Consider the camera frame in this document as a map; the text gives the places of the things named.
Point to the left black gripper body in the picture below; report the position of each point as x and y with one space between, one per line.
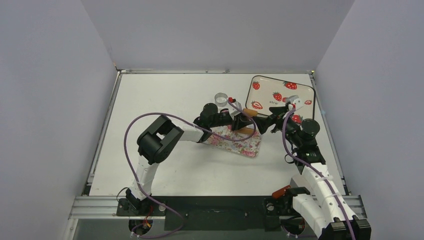
233 122

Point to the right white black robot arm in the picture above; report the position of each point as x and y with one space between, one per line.
322 206

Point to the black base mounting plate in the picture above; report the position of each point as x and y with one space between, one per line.
218 213

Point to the strawberry pattern tray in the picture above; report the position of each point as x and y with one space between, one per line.
265 92

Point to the floral pattern tray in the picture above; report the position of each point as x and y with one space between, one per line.
248 148

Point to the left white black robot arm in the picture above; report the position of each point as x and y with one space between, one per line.
156 143

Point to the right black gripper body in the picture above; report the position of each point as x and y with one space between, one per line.
276 116

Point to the aluminium front rail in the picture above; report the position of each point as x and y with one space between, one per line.
106 207

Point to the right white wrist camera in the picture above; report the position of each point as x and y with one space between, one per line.
294 102

